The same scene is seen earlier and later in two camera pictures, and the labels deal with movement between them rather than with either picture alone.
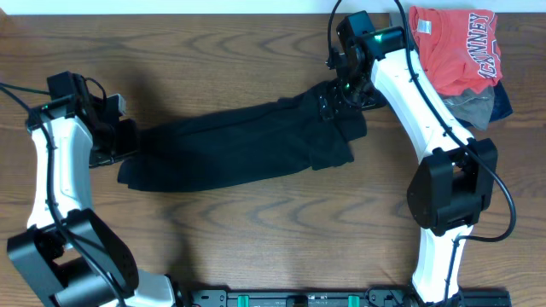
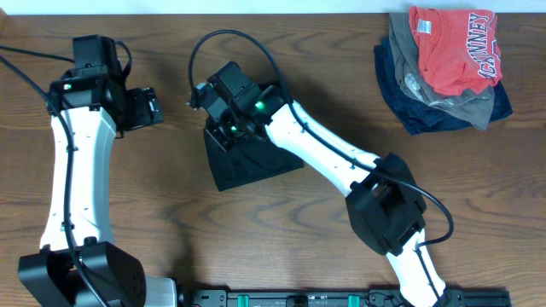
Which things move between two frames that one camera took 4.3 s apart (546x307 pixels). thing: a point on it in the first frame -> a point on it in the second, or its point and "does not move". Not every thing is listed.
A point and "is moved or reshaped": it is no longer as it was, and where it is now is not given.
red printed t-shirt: x=458 y=49 does not move
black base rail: x=333 y=297 does not move
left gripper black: x=118 y=139 -> x=142 y=107
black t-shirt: x=308 y=130 is moved or reshaped
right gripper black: x=376 y=101 -> x=215 y=134
